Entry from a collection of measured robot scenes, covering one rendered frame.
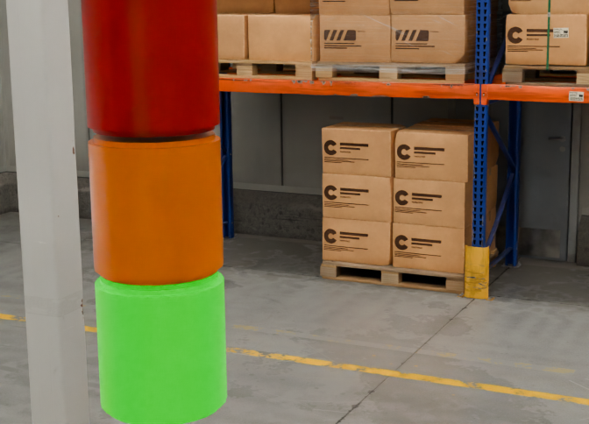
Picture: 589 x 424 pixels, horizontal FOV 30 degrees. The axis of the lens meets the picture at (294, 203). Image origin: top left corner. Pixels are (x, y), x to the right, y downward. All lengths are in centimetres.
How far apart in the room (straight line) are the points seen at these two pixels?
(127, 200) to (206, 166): 3
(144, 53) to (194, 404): 13
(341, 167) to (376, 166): 30
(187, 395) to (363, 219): 829
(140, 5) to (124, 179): 6
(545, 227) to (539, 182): 39
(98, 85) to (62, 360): 273
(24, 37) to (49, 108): 19
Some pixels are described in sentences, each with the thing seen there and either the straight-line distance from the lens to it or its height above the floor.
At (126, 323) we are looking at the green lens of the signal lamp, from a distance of 41.
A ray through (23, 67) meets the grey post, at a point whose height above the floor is 212.
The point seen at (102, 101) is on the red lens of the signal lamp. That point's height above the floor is 228.
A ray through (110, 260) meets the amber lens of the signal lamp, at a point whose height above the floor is 222.
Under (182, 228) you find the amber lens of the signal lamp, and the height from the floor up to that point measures 224.
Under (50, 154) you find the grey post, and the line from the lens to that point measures 298.
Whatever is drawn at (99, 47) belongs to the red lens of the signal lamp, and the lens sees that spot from 40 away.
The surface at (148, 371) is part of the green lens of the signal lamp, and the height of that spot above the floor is 218.
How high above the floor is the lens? 232
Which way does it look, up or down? 11 degrees down
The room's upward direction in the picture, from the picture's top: 1 degrees counter-clockwise
